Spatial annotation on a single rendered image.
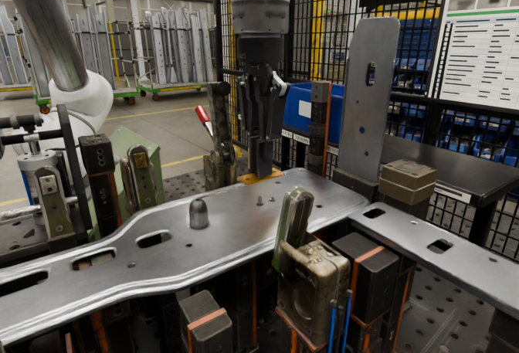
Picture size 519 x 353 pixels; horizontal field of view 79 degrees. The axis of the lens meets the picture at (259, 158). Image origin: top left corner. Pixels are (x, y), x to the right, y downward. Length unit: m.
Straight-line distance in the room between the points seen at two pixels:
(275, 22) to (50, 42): 0.71
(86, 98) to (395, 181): 0.95
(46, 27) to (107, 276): 0.72
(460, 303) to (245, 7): 0.82
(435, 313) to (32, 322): 0.79
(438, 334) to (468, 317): 0.11
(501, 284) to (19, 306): 0.60
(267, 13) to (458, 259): 0.45
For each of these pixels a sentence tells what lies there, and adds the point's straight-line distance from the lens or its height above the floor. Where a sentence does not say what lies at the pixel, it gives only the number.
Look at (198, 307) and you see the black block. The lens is 0.43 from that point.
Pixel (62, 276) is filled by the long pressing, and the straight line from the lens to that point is 0.52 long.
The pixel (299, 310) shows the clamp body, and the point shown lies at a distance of 0.47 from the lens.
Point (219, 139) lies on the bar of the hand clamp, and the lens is 0.68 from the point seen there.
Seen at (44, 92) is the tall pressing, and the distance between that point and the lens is 7.44.
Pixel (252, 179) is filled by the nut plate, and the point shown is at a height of 1.06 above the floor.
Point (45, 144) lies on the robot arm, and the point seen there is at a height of 1.01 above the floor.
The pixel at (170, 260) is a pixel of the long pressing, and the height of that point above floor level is 1.00.
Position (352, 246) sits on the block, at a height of 0.98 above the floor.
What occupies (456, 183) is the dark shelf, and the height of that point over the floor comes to 1.03.
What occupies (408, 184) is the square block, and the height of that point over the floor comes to 1.04.
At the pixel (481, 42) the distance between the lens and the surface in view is 0.92.
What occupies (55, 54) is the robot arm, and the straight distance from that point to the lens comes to 1.09.
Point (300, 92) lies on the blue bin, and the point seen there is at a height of 1.15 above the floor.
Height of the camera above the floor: 1.29
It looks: 20 degrees down
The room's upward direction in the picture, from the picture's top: straight up
